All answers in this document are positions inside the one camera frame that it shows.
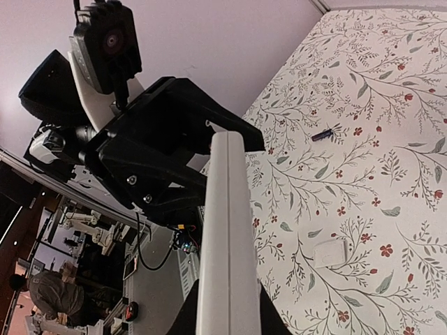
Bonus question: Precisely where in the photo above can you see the person in background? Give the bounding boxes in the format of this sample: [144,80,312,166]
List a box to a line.
[8,270,87,327]

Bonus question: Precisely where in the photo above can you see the blue AAA battery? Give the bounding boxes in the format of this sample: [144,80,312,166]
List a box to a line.
[311,128,334,142]

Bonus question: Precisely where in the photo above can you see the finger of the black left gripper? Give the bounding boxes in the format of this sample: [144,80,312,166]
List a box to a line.
[205,118,264,152]
[98,136,207,213]

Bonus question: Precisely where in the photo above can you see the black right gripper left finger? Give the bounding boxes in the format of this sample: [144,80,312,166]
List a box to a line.
[170,280,199,335]

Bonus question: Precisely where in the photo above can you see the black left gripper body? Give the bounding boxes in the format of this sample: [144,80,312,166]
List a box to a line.
[83,77,245,224]

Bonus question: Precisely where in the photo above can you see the floral patterned table cloth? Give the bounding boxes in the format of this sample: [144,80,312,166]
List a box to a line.
[244,8,446,334]

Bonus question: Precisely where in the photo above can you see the white air conditioner remote control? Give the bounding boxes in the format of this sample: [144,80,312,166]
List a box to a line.
[196,132,261,334]

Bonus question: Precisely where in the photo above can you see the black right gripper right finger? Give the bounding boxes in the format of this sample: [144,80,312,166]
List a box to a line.
[260,283,290,335]

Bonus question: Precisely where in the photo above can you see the white remote battery cover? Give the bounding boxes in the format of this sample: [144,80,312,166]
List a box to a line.
[314,240,346,268]

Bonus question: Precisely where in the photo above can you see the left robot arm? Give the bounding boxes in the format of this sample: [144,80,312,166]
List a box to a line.
[19,51,265,226]

